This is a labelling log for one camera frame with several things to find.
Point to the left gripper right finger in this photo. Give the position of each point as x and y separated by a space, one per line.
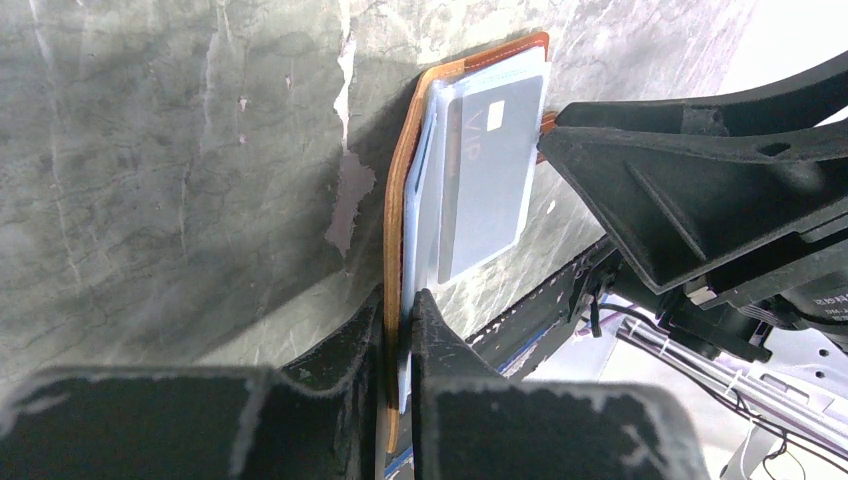
470 422

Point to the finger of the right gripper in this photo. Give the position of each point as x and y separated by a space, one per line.
797 102

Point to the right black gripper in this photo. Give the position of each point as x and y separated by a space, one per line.
752 222

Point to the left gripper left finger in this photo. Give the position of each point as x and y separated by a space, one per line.
315 418

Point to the black credit card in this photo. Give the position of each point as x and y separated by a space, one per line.
491 129

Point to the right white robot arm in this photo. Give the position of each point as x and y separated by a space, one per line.
790 385

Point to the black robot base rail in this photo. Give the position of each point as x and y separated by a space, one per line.
528 332

